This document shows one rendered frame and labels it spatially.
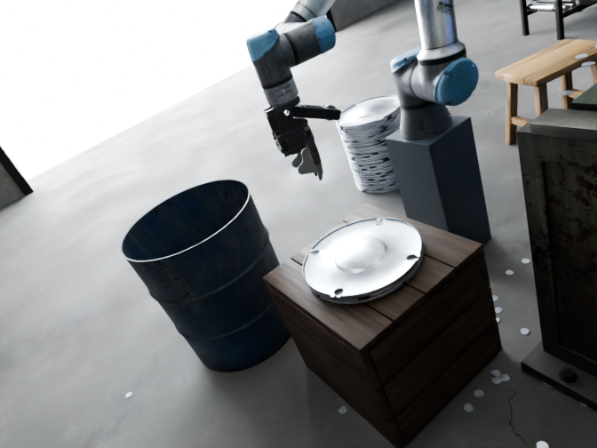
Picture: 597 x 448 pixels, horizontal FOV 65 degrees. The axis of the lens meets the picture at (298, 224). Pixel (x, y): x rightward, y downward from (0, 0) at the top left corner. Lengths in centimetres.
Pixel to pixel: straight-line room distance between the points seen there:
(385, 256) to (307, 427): 51
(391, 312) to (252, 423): 59
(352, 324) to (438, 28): 71
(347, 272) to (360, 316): 13
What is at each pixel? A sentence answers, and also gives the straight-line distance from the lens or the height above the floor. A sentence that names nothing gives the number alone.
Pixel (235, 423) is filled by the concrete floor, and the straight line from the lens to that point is 144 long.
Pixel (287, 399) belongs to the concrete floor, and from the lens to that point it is 141.
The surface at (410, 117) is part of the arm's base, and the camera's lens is 141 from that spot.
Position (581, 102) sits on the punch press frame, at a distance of 96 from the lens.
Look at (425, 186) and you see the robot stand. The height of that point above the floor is 31.
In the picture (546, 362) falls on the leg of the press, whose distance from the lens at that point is 130.
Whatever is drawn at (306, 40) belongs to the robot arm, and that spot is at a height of 85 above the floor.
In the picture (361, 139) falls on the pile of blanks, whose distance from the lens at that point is 200.
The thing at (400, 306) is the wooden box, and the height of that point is 35.
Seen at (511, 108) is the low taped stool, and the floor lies 17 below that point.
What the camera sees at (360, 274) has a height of 38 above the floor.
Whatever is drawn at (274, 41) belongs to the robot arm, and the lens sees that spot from 106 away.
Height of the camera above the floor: 103
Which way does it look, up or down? 29 degrees down
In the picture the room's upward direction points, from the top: 23 degrees counter-clockwise
